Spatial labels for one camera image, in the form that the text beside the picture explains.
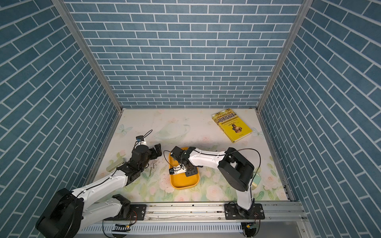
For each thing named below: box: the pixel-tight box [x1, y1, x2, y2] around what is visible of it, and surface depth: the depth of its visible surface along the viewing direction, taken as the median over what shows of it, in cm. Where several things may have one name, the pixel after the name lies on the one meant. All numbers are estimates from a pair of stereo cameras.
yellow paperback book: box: [211, 108, 254, 144], surface depth 109 cm
